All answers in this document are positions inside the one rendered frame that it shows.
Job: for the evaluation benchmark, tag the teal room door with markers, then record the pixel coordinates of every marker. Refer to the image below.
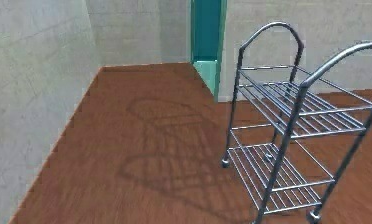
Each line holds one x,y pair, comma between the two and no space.
206,33

